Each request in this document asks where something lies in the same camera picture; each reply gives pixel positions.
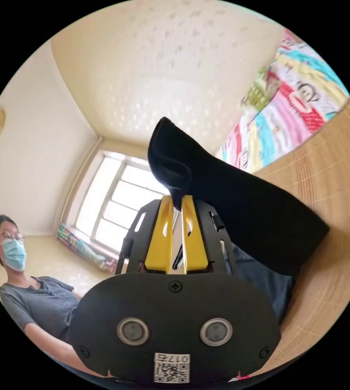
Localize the person's right forearm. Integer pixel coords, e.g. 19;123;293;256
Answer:
24;321;110;379

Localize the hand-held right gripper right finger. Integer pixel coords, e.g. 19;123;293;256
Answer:
181;195;209;274

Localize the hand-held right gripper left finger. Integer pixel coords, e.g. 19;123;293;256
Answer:
144;196;174;274

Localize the black long sleeve shirt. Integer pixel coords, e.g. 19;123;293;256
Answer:
147;117;331;277

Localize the person's body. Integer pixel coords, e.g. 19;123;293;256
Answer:
0;214;296;378

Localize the window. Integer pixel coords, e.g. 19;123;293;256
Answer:
71;150;172;254

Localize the bed with woven mat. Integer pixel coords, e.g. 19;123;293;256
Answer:
214;29;350;380

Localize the colourful striped folded blanket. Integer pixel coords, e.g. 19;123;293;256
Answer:
56;223;118;272

